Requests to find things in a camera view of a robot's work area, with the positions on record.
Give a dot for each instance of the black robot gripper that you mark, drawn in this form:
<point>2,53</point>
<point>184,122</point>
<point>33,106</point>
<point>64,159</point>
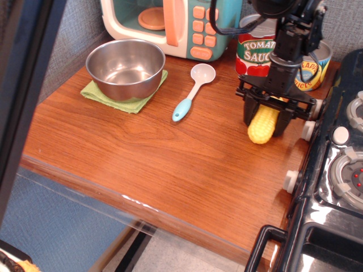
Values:
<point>277,90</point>

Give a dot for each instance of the yellow toy corn cob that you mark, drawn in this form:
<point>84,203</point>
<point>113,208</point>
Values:
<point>263,125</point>

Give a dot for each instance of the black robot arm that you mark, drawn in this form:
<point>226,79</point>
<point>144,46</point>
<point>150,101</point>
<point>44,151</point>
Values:
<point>298,34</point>

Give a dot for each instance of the white stove knob middle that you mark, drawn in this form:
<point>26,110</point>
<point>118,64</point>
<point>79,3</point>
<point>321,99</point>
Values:
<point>308,130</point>

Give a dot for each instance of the white stove knob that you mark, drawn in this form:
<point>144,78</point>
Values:
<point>315,110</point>
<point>308,130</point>
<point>290,181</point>

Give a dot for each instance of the white stove knob rear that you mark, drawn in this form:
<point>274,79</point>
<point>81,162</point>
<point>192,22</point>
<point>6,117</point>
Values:
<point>315,110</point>

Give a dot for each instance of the pineapple slices can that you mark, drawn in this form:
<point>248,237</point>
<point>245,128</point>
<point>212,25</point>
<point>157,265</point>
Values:
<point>312,72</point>

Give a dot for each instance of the tomato sauce can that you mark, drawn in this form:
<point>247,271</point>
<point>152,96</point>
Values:
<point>254,48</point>

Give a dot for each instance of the white stove knob front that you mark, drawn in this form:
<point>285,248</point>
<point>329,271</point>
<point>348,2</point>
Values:
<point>290,181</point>

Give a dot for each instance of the white round stove button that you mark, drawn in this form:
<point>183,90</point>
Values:
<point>340,135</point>

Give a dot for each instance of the grey stove burner rear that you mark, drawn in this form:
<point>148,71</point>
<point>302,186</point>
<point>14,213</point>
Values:
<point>354,119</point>

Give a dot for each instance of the grey stove burner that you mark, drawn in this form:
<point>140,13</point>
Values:
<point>354,119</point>
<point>346,176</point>

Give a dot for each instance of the grey stove burner front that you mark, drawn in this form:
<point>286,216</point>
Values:
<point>346,176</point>

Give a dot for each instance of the teal toy microwave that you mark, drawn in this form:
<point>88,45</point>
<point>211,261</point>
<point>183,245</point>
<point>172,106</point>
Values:
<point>180,28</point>

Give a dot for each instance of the black toy stove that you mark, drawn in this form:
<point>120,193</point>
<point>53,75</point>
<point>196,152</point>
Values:
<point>325,231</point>

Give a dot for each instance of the stainless steel bowl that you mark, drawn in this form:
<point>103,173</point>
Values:
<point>126,70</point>

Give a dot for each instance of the white spoon with teal handle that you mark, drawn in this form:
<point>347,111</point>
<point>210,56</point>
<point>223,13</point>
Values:
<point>201,73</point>

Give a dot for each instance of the black oven door handle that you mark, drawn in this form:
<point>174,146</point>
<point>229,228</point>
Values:
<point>266,233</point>

